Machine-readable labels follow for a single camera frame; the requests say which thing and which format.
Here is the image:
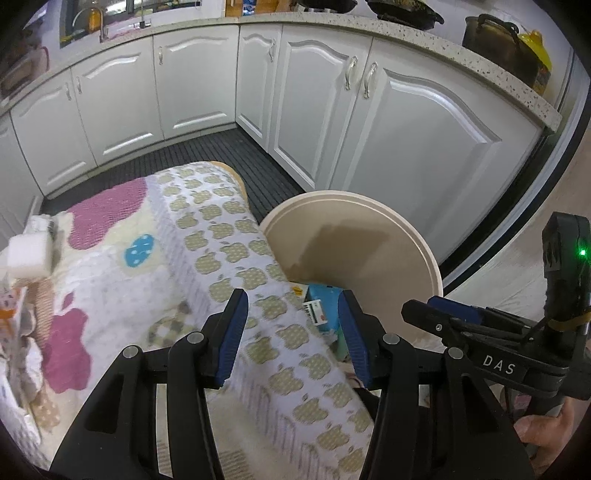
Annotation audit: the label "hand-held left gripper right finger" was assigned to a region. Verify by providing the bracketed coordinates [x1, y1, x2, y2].
[337, 288, 539, 480]

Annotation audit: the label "dark pot with bail handle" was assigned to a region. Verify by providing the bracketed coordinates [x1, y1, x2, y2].
[463, 14, 543, 88]

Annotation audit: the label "beige round plastic bin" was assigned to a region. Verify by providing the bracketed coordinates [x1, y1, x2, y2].
[259, 190, 445, 352]

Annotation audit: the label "white kitchen base cabinets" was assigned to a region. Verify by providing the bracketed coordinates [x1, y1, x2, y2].
[0, 9, 564, 287]

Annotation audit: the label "white countertop dish rack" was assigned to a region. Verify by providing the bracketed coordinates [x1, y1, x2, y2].
[0, 44, 49, 93]

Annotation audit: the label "person's right hand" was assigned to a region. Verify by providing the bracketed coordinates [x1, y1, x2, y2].
[515, 399, 580, 475]

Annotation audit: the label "chrome kitchen faucet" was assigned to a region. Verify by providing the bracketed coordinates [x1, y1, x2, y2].
[74, 7, 109, 42]

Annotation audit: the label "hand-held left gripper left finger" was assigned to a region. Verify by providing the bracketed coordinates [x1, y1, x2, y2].
[48, 288, 252, 480]

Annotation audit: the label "dark ribbed floor mat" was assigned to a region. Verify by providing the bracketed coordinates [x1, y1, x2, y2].
[41, 127, 305, 213]

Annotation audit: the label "white foam sponge block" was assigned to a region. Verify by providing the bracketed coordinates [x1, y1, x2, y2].
[7, 231, 54, 280]

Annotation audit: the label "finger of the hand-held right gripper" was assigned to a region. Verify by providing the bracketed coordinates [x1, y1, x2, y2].
[401, 299, 550, 354]
[427, 295, 546, 330]

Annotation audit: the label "yellow lidded pot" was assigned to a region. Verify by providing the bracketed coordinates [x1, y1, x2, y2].
[367, 0, 445, 26]

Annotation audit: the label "yellow container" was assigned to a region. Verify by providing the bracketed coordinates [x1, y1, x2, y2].
[517, 30, 554, 95]

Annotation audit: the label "dark kitchen window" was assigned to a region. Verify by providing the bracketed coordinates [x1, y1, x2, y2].
[62, 0, 204, 42]

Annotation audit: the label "white orange printed wrapper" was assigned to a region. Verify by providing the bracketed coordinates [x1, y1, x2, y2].
[0, 284, 35, 342]

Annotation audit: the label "patterned patchwork table cover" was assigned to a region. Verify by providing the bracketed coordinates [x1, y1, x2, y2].
[0, 161, 375, 472]

